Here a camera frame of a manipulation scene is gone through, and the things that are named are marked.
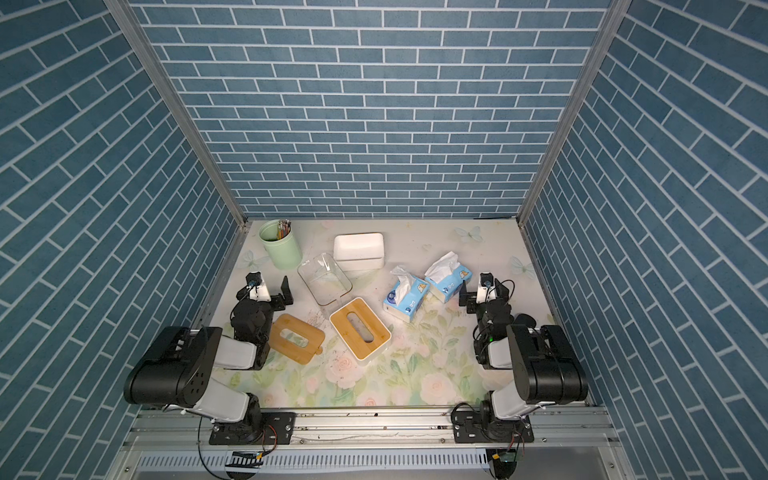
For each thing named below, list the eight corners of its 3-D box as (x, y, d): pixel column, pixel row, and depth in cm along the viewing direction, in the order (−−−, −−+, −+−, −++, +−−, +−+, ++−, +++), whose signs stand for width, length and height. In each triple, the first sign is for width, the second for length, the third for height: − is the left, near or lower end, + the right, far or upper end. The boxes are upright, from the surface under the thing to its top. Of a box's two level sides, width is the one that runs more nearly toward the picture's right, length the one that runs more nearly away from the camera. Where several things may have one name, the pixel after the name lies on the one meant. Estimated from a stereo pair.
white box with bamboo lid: (362, 369, 85) (361, 363, 80) (328, 326, 93) (325, 318, 89) (395, 341, 90) (395, 334, 86) (359, 303, 98) (358, 294, 94)
